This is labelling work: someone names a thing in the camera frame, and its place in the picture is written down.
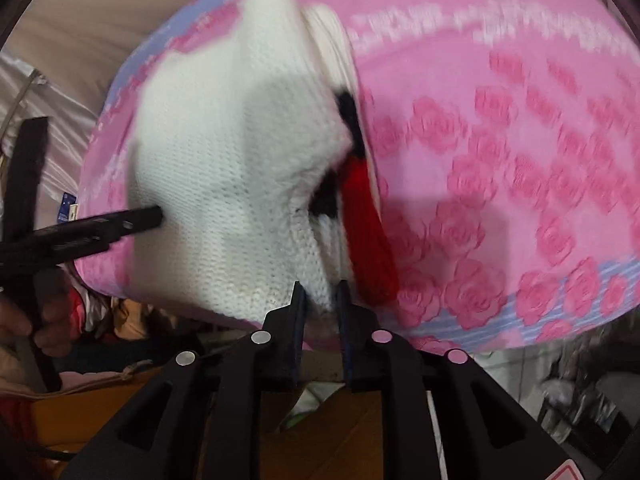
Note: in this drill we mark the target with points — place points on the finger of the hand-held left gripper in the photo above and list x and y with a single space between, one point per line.
135 220

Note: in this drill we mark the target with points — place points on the green white packet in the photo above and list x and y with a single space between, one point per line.
305 410

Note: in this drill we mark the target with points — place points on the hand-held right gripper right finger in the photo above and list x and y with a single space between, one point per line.
346 320

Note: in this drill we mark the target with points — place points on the white red navy knit sweater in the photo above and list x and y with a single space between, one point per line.
225 160

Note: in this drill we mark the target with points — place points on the beige cloth backdrop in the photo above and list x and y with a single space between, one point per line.
100 10

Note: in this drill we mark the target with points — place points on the blue packet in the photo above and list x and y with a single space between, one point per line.
64 207

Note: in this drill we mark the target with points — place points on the banknote print slip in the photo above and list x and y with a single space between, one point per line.
74 211

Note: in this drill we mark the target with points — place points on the metal rod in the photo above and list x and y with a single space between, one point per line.
27 87

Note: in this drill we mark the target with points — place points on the pink rose print bedsheet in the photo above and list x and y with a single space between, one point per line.
500 160

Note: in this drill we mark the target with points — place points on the person's left hand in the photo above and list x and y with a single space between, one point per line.
52 310

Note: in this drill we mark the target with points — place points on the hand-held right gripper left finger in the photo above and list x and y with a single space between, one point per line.
298 312

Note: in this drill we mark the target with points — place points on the grey blurred clutter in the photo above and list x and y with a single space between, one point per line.
565 395

